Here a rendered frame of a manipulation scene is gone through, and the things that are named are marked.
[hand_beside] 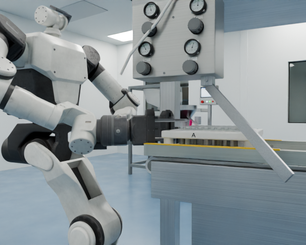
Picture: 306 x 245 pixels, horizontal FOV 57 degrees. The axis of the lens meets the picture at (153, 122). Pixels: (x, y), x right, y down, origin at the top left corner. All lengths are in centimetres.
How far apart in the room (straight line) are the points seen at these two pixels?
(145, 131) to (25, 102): 32
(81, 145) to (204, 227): 39
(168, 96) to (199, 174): 41
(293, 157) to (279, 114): 512
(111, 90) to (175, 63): 64
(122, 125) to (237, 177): 32
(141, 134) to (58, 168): 38
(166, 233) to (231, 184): 49
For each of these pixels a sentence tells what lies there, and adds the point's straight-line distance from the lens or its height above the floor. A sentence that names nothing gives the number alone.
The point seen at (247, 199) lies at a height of 80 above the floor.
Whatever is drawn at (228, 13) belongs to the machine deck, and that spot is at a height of 129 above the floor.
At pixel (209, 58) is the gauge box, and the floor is 113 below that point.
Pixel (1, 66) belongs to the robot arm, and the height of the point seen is 111.
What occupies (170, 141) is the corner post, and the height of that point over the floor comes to 93.
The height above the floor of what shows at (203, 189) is 81.
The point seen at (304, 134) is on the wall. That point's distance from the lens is 575.
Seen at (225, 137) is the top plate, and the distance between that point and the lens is 72.
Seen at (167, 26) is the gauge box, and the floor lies 122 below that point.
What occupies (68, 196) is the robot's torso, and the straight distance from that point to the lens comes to 108.
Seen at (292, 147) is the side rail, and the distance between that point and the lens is 96.
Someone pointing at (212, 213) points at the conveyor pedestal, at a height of 74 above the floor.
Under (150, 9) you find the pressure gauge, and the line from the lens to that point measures 76.
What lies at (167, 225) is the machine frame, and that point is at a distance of 113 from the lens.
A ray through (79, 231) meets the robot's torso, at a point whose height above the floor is 62.
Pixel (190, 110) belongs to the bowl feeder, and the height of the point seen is 107.
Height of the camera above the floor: 100
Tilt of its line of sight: 1 degrees down
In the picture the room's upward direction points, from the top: straight up
